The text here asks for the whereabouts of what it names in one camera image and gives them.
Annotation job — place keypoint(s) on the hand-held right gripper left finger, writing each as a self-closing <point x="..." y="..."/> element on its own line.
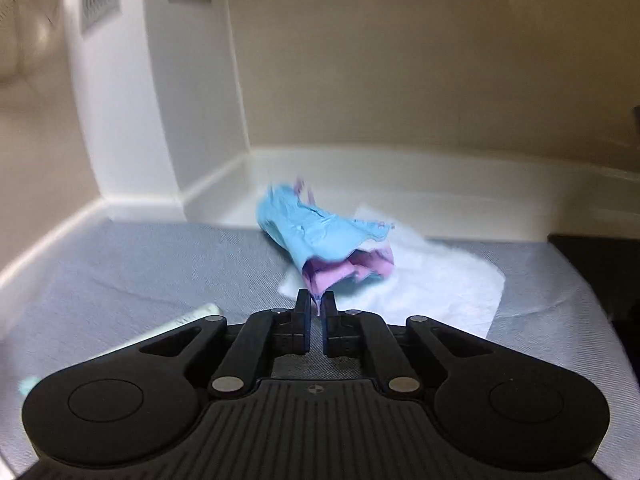
<point x="303" y="320"/>

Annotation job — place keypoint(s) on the light blue and pink wrapper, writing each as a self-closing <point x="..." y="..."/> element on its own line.
<point x="310" y="225"/>

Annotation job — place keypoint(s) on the teal paper scrap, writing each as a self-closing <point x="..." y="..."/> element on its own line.
<point x="29" y="385"/>

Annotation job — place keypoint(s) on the black furniture piece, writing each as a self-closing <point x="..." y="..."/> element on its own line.
<point x="600" y="270"/>

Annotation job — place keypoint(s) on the white paper napkin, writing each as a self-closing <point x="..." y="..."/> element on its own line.
<point x="440" y="280"/>

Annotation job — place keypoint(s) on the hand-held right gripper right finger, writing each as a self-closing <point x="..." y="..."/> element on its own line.
<point x="330" y="322"/>

